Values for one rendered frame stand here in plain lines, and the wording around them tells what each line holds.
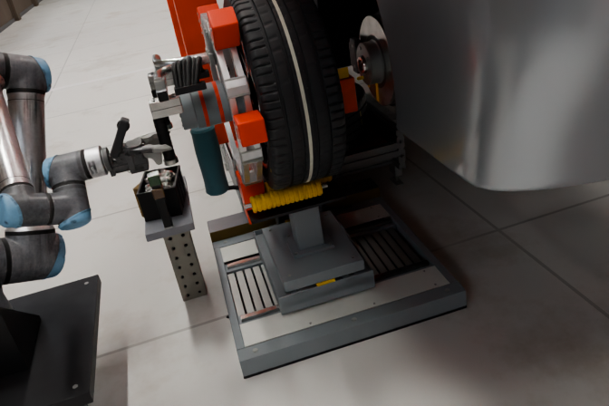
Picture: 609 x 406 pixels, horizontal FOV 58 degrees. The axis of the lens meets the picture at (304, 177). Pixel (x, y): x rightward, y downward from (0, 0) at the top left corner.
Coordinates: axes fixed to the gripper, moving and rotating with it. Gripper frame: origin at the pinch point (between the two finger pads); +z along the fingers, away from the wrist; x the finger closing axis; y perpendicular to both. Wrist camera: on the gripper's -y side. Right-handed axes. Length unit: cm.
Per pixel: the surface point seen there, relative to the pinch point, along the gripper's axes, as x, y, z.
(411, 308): 18, 75, 64
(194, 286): -35, 77, -9
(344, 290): 3, 71, 45
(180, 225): -15.8, 37.9, -5.7
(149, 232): -16.7, 37.9, -16.8
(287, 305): 3, 70, 23
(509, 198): -42, 83, 142
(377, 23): -17, -17, 75
